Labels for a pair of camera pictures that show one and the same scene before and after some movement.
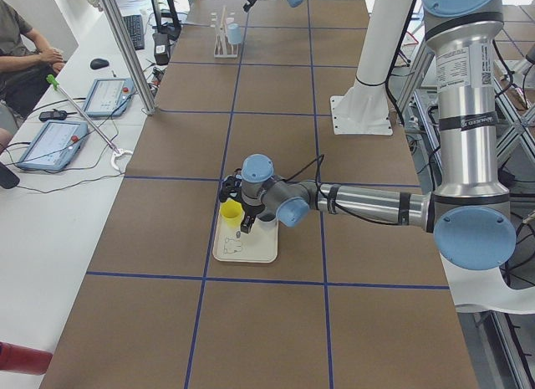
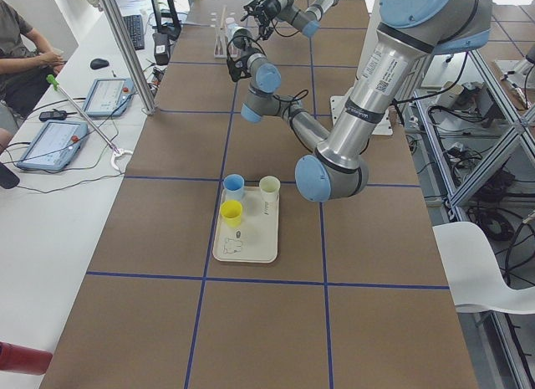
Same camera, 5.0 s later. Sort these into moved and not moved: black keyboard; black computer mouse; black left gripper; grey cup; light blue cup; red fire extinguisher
Moved: grey cup; black left gripper
Not moved: red fire extinguisher; black computer mouse; light blue cup; black keyboard
